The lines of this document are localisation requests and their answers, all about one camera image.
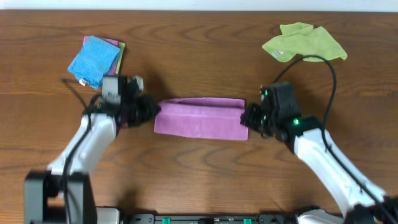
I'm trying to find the green folded cloth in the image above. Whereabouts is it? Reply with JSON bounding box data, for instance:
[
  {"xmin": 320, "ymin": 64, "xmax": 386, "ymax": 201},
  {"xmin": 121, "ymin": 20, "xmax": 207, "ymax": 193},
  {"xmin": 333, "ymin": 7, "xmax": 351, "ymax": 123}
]
[{"xmin": 115, "ymin": 42, "xmax": 126, "ymax": 75}]

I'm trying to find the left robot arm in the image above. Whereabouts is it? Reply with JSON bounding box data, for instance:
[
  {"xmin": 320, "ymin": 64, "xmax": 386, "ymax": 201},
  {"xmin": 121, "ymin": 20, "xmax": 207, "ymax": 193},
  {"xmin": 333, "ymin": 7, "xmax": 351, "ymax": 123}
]
[{"xmin": 24, "ymin": 94, "xmax": 160, "ymax": 223}]

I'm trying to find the blue folded cloth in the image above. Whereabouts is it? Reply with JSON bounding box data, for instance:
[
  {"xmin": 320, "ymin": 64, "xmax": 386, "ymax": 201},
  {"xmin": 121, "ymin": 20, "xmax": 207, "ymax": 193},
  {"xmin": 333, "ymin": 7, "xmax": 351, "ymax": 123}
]
[{"xmin": 68, "ymin": 35, "xmax": 121, "ymax": 89}]

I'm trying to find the purple microfiber cloth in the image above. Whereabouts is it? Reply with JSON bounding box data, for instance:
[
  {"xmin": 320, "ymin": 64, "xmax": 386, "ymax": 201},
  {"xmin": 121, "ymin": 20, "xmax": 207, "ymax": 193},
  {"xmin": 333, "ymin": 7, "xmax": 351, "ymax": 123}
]
[{"xmin": 154, "ymin": 97, "xmax": 248, "ymax": 141}]

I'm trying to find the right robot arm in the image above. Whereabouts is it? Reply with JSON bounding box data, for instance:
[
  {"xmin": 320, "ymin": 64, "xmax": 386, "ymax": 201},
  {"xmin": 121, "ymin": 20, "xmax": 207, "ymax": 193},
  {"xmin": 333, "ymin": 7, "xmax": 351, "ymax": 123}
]
[{"xmin": 241, "ymin": 104, "xmax": 397, "ymax": 223}]

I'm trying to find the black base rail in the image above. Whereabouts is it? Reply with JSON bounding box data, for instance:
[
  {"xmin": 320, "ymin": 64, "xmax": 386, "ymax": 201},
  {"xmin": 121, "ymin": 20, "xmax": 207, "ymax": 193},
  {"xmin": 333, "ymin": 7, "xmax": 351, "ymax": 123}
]
[{"xmin": 96, "ymin": 212, "xmax": 364, "ymax": 224}]

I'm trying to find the green crumpled cloth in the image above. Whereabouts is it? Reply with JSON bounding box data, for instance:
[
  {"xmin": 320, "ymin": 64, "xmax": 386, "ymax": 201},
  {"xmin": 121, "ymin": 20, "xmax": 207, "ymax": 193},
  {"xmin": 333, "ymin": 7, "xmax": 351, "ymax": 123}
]
[{"xmin": 262, "ymin": 22, "xmax": 348, "ymax": 62}]

